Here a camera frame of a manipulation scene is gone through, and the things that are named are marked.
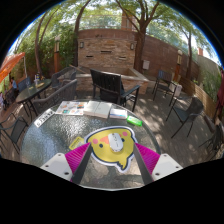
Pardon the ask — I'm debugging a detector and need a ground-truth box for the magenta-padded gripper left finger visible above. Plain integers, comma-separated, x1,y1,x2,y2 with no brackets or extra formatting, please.
39,142,93,185

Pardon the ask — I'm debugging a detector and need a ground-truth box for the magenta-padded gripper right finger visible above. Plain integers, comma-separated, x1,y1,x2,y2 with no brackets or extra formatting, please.
133,142,184,186

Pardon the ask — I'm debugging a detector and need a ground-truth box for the yellow duck-shaped mouse pad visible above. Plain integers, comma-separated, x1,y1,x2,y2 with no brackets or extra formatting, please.
83,125,138,173

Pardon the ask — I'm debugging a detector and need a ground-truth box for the small yellow card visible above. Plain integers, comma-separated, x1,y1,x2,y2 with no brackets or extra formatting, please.
68,135,86,151

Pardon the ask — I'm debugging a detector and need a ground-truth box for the white printed label strip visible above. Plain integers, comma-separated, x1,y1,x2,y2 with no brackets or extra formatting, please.
33,108,56,129

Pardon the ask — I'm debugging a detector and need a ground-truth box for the open white book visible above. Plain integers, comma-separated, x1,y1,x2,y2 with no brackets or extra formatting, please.
82,100,113,120

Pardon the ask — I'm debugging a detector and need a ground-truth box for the small white blue book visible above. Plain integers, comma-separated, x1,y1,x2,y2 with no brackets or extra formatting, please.
109,108,129,120

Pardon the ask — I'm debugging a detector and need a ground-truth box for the grey wicker armchair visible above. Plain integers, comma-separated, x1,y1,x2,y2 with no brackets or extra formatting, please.
31,78,78,116

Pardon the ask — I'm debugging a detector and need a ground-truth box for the black mesh patio chair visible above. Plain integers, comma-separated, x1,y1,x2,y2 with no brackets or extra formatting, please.
165,96,205,139
199,123,224,158
0,113,29,158

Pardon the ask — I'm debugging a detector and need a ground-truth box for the dark round patio table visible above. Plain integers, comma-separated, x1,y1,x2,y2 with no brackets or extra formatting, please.
15,78,53,116

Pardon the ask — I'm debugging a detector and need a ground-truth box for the black metal patio chair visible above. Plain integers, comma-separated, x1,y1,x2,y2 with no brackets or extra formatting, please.
152,69,178,102

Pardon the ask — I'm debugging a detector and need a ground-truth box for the black slatted armchair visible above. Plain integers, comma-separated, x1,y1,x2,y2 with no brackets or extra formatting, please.
89,68,142,113

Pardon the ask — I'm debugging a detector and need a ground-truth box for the person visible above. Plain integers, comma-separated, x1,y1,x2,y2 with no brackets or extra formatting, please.
9,77,20,92

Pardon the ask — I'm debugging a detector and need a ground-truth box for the forked tree trunk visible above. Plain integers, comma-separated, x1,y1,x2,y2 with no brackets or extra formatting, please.
116,0,161,74

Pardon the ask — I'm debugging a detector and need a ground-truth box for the orange patio umbrella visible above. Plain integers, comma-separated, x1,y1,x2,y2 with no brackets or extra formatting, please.
0,51,26,84

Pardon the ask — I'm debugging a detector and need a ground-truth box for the wooden lamp post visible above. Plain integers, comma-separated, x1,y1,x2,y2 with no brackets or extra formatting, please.
173,49,184,83
54,34,62,74

